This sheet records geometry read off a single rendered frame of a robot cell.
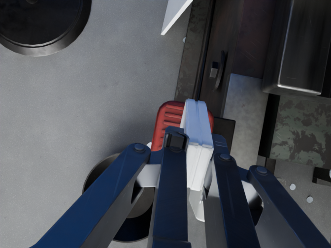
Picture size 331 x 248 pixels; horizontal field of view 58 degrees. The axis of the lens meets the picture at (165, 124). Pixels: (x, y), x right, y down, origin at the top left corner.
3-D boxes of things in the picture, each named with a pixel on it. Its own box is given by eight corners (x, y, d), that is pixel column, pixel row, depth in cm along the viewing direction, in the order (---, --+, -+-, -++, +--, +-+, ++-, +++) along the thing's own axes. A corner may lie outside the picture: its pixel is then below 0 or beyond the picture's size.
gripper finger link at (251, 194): (213, 176, 15) (273, 188, 15) (206, 131, 19) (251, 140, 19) (205, 201, 15) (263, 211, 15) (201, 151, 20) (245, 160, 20)
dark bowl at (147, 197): (163, 242, 106) (163, 250, 99) (79, 227, 106) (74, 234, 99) (178, 159, 106) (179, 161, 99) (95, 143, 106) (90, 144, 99)
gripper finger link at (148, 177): (178, 196, 15) (120, 185, 15) (180, 147, 20) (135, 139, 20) (184, 172, 15) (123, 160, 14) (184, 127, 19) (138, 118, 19)
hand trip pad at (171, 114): (196, 166, 38) (205, 175, 30) (149, 157, 38) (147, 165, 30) (206, 111, 38) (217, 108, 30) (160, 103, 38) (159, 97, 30)
